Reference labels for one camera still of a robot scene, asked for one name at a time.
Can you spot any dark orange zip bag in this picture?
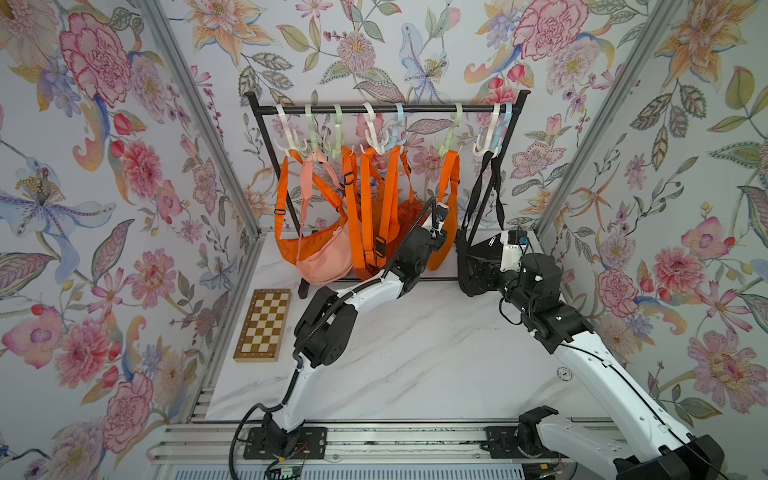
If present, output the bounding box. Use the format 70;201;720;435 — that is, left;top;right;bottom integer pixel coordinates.
373;146;423;267

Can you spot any bright orange crescent bag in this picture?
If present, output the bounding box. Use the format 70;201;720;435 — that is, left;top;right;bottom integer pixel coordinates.
427;150;460;271

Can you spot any orange bag with long straps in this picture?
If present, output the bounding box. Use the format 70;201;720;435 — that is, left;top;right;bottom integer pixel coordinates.
342;147;381;280

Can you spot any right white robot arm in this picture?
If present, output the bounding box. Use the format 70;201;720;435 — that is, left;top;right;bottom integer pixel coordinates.
455;230;725;479

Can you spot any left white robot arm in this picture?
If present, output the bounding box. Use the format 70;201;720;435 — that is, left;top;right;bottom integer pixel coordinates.
258;198;448;456

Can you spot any black crossbody bag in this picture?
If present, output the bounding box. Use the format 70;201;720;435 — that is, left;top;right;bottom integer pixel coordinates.
455;149;509;298

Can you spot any pink crescent bag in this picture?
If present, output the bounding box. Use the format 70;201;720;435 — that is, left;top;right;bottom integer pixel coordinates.
295;149;353;286

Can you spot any green hook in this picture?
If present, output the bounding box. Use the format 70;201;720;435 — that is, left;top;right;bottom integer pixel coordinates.
437;103;463;157
304;104;321;154
330;104;344;159

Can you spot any blue hook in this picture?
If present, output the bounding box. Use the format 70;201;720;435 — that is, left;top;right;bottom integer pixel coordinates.
491;103;514;155
385;103;406;151

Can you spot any orange bag far left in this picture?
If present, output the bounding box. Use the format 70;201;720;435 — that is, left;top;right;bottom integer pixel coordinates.
274;149;347;265

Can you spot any white hook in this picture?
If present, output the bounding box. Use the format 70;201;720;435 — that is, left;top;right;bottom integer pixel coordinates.
363;102;385;155
473;103;501;157
275;104;305;154

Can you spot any white hook far left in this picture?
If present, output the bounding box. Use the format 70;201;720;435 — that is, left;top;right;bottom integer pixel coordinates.
275;104;305;154

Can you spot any black metal clothes rack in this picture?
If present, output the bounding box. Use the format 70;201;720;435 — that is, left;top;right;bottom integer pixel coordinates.
244;89;532;299

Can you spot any wooden chessboard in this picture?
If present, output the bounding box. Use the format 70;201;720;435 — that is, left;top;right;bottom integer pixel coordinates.
233;289;291;363

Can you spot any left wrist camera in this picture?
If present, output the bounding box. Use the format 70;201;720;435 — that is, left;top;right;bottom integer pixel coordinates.
431;203;449;237

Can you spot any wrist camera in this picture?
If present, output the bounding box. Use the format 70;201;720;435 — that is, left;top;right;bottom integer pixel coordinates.
500;228;529;272
431;203;449;237

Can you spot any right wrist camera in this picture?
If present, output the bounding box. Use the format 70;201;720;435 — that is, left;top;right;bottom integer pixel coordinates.
500;228;529;272

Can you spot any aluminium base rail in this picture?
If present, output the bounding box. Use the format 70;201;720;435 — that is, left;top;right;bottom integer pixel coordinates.
146;419;661;466

